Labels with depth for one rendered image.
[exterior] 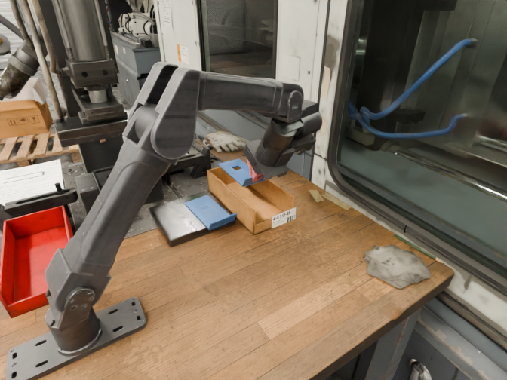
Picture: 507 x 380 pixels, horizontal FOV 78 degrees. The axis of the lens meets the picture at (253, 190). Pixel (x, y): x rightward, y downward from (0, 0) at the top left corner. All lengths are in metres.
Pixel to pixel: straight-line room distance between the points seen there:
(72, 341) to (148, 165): 0.30
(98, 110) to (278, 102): 0.41
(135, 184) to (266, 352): 0.33
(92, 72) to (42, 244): 0.40
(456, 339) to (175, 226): 0.71
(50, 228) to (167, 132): 0.54
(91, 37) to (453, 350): 1.05
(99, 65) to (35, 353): 0.55
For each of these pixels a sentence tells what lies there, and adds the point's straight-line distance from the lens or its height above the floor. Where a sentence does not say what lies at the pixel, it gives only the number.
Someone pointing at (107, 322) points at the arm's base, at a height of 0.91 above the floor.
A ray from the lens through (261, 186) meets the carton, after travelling 0.89.
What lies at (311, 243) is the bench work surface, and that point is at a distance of 0.75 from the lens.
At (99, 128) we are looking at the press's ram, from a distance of 0.81.
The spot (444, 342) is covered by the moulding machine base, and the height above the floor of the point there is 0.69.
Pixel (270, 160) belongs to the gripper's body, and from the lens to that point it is 0.68.
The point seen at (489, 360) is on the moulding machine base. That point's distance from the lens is 0.93.
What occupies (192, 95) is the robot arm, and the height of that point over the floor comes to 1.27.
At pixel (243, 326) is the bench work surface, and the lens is 0.59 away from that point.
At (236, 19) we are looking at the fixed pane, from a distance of 1.52.
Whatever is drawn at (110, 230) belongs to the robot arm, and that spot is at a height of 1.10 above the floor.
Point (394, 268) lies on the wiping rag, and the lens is 0.71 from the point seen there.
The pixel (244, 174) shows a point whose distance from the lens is 0.83.
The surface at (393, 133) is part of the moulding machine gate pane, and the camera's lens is 0.81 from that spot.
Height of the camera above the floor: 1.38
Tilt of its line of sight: 31 degrees down
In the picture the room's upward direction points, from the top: straight up
